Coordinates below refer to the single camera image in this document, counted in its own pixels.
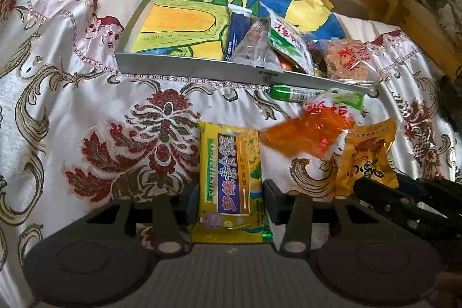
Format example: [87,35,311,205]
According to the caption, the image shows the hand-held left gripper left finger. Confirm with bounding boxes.
[86,181,201,257]

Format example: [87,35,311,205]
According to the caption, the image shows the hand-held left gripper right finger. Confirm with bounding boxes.
[263,180,362,257]

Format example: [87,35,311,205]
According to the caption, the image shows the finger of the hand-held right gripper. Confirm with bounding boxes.
[415,175,462,209]
[352,175,427,220]

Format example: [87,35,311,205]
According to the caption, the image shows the yellow snack packet purple label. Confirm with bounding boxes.
[189,120,274,244]

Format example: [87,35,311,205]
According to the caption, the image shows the grey tray with painted liner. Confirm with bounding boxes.
[115,0,372,96]

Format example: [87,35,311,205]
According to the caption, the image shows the golden yellow snack packet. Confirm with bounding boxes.
[333,117,400,201]

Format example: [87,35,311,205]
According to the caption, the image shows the orange translucent snack packet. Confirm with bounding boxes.
[259,111,357,158]

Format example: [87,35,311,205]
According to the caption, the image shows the white green red snack packet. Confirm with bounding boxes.
[302,88,366,123]

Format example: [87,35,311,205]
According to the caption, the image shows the green sausage stick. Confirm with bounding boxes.
[269,85,327,104]

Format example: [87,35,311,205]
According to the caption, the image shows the rice cake packet red print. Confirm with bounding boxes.
[319,38,380,85]

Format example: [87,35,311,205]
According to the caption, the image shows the clear packet with brown snack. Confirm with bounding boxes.
[230,18,284,73]

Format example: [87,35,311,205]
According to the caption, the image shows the green and white snack packet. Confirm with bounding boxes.
[266,4,315,75]

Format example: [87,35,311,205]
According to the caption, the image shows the dark blue white-topped snack packet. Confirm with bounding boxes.
[224,3,254,62]

